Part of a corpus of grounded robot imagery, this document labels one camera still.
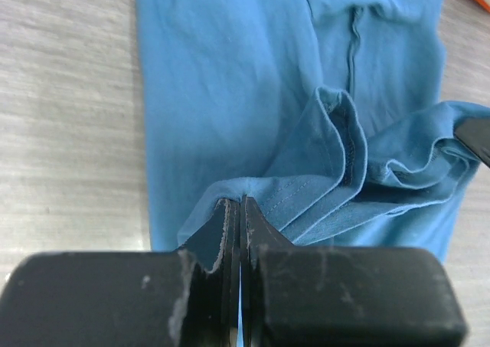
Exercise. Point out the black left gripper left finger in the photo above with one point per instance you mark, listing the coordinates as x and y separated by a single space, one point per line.
186 297

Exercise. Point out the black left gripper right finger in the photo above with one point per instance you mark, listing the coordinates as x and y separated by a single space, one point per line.
341 296

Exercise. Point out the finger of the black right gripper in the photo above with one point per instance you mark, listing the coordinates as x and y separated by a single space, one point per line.
474 134

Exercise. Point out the dark blue t-shirt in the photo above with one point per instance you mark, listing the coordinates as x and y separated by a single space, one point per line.
326 112

